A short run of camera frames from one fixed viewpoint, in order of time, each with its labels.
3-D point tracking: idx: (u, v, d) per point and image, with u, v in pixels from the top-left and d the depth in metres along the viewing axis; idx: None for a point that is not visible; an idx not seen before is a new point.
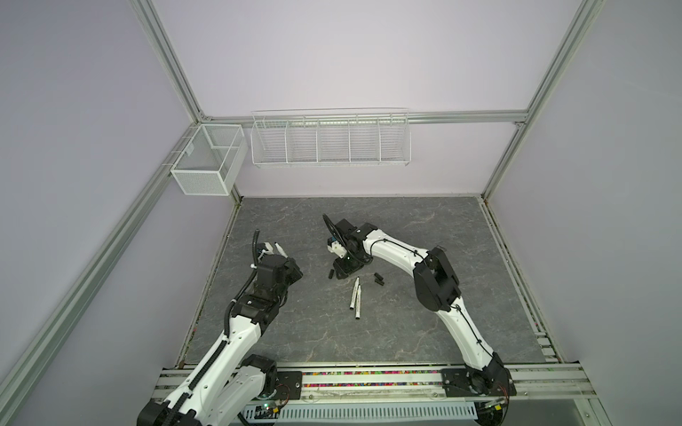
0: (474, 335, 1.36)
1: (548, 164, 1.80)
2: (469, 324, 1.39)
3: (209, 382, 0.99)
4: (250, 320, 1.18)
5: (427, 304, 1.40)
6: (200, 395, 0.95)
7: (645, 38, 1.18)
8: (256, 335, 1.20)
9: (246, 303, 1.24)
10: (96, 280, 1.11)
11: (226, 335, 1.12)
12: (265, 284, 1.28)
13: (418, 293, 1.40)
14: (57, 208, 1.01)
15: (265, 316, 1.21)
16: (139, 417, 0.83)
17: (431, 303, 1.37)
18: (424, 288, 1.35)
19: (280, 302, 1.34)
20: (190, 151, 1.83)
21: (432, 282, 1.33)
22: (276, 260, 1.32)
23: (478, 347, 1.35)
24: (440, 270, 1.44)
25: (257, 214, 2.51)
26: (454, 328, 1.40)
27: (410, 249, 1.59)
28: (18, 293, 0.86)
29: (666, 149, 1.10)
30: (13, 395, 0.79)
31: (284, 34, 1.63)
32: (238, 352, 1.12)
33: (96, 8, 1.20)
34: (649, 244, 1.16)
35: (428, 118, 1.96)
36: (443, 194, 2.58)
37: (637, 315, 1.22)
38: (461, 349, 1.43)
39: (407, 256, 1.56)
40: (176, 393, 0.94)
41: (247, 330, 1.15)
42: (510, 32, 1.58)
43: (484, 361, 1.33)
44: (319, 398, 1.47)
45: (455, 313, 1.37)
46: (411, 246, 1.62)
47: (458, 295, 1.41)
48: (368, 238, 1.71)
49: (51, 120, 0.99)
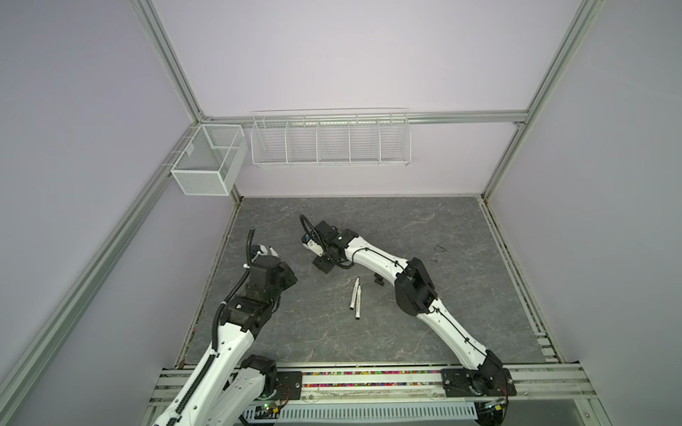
0: (461, 335, 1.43)
1: (548, 164, 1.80)
2: (454, 325, 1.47)
3: (198, 402, 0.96)
4: (240, 329, 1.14)
5: (408, 311, 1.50)
6: (190, 415, 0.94)
7: (646, 37, 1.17)
8: (248, 342, 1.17)
9: (234, 308, 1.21)
10: (94, 282, 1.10)
11: (214, 348, 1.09)
12: (258, 285, 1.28)
13: (398, 301, 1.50)
14: (56, 209, 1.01)
15: (257, 319, 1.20)
16: None
17: (409, 309, 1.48)
18: (402, 297, 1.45)
19: (273, 303, 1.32)
20: (190, 151, 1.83)
21: (409, 290, 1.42)
22: (270, 261, 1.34)
23: (467, 345, 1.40)
24: (417, 278, 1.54)
25: (257, 213, 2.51)
26: (439, 331, 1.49)
27: (392, 259, 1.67)
28: (17, 293, 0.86)
29: (666, 147, 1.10)
30: (14, 395, 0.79)
31: (284, 33, 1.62)
32: (230, 364, 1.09)
33: (96, 8, 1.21)
34: (650, 244, 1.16)
35: (430, 118, 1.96)
36: (443, 194, 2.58)
37: (638, 315, 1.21)
38: (455, 352, 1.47)
39: (388, 266, 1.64)
40: (164, 417, 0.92)
41: (236, 341, 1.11)
42: (509, 31, 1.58)
43: (477, 359, 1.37)
44: (319, 398, 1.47)
45: (436, 315, 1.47)
46: (392, 256, 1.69)
47: (435, 298, 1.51)
48: (351, 246, 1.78)
49: (50, 119, 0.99)
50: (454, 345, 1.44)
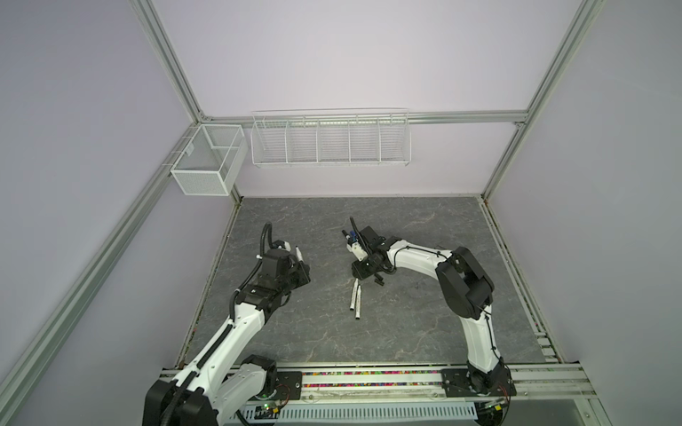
0: (490, 342, 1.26)
1: (548, 164, 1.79)
2: (490, 334, 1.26)
3: (216, 362, 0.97)
4: (255, 307, 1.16)
5: (456, 311, 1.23)
6: (208, 374, 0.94)
7: (646, 37, 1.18)
8: (259, 323, 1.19)
9: (249, 293, 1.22)
10: (95, 282, 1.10)
11: (232, 319, 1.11)
12: (270, 274, 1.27)
13: (447, 298, 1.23)
14: (56, 209, 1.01)
15: (269, 304, 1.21)
16: (146, 398, 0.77)
17: (462, 309, 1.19)
18: (451, 292, 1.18)
19: (282, 293, 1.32)
20: (190, 151, 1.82)
21: (460, 284, 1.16)
22: (281, 252, 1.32)
23: (491, 352, 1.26)
24: (469, 273, 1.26)
25: (257, 214, 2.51)
26: (472, 330, 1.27)
27: (433, 252, 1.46)
28: (18, 292, 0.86)
29: (666, 147, 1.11)
30: (13, 396, 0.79)
31: (283, 34, 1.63)
32: (242, 338, 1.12)
33: (96, 9, 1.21)
34: (650, 244, 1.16)
35: (429, 118, 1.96)
36: (443, 194, 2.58)
37: (638, 314, 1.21)
38: (468, 347, 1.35)
39: (430, 258, 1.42)
40: (184, 372, 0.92)
41: (251, 316, 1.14)
42: (509, 32, 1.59)
43: (491, 364, 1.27)
44: (319, 398, 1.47)
45: (482, 321, 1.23)
46: (434, 249, 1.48)
47: (488, 301, 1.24)
48: (392, 247, 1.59)
49: (51, 119, 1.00)
50: (475, 343, 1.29)
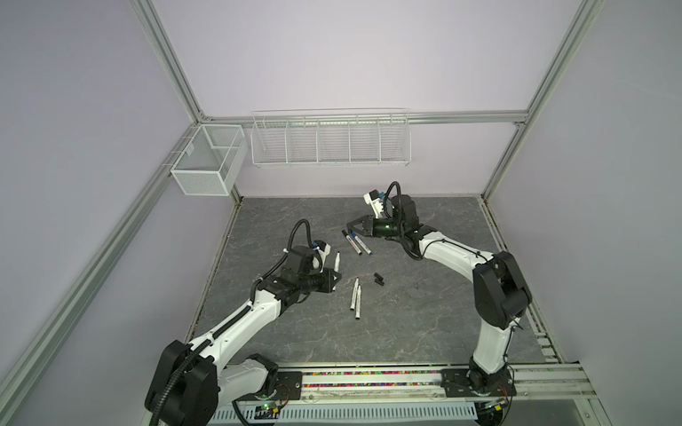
0: (504, 350, 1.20)
1: (548, 163, 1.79)
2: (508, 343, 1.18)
3: (229, 337, 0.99)
4: (274, 296, 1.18)
5: (487, 319, 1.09)
6: (220, 346, 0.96)
7: (645, 36, 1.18)
8: (275, 313, 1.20)
9: (271, 282, 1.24)
10: (94, 281, 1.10)
11: (251, 302, 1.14)
12: (293, 269, 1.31)
13: (477, 303, 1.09)
14: (57, 208, 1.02)
15: (287, 297, 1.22)
16: (162, 355, 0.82)
17: (494, 318, 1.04)
18: (485, 296, 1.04)
19: (301, 290, 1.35)
20: (190, 151, 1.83)
21: (496, 291, 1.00)
22: (306, 250, 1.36)
23: (500, 358, 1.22)
24: (508, 280, 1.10)
25: (257, 214, 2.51)
26: (491, 335, 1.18)
27: (472, 250, 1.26)
28: (20, 289, 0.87)
29: (665, 147, 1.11)
30: (13, 395, 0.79)
31: (283, 35, 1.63)
32: (258, 322, 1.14)
33: (97, 10, 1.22)
34: (650, 243, 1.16)
35: (429, 118, 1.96)
36: (443, 194, 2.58)
37: (638, 314, 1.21)
38: (477, 345, 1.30)
39: (466, 257, 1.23)
40: (198, 339, 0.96)
41: (269, 303, 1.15)
42: (509, 31, 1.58)
43: (496, 367, 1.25)
44: (319, 398, 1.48)
45: (506, 332, 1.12)
46: (473, 248, 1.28)
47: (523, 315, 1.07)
48: (424, 237, 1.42)
49: (53, 120, 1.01)
50: (486, 345, 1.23)
